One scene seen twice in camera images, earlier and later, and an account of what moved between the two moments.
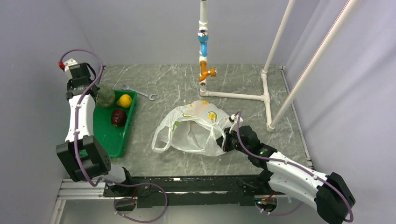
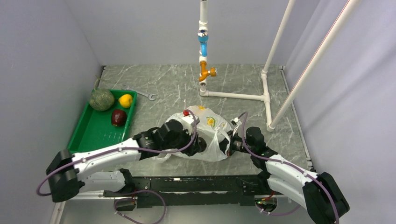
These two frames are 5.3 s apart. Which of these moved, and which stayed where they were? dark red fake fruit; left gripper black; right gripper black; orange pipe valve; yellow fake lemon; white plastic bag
Moved: white plastic bag; left gripper black
Stayed: orange pipe valve; dark red fake fruit; right gripper black; yellow fake lemon
